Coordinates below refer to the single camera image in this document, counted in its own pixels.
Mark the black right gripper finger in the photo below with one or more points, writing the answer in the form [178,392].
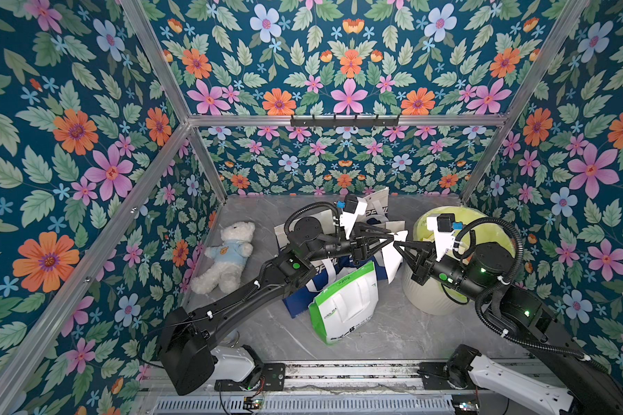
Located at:
[424,246]
[411,257]

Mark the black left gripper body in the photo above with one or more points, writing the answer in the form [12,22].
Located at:
[357,246]

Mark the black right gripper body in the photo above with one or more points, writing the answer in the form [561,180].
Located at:
[428,262]

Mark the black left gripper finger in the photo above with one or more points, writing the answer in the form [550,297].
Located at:
[365,231]
[369,246]

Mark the white receipt bag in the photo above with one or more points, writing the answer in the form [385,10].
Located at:
[390,256]

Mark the green white takeout bag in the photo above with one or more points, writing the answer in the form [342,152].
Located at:
[345,305]

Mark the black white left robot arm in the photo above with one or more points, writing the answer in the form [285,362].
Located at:
[316,231]

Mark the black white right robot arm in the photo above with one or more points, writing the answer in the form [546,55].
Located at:
[521,317]

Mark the blue white bag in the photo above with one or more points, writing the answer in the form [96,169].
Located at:
[393,227]
[281,237]
[378,207]
[300,300]

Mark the back right blue white bag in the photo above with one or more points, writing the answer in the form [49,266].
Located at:
[378,207]

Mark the white trash bin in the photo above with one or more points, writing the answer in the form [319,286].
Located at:
[431,298]

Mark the back left blue white bag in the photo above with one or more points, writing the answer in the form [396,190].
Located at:
[281,237]

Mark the front left blue white bag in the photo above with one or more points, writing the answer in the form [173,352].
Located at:
[300,300]

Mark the white teddy bear blue shirt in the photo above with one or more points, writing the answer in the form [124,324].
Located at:
[228,260]

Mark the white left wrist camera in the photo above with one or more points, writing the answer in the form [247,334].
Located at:
[351,209]

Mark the black wall hook rail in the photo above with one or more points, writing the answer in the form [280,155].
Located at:
[358,121]

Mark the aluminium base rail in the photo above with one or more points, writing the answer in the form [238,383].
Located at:
[353,378]

